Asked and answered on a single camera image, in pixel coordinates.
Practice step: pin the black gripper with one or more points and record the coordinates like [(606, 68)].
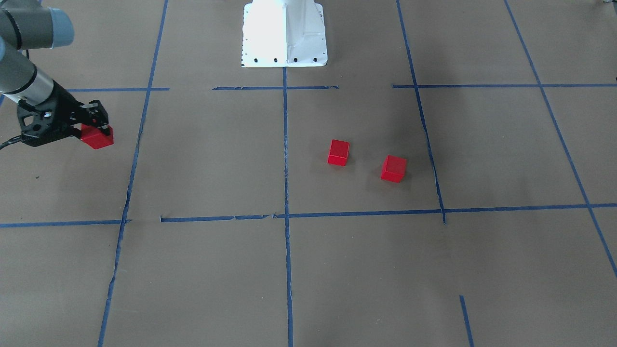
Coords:
[(66, 106)]

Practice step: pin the red block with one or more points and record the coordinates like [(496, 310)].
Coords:
[(97, 138), (338, 153), (394, 169)]

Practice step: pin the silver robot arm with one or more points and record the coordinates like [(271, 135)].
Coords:
[(26, 25)]

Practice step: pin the white pedestal column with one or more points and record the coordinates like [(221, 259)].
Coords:
[(283, 33)]

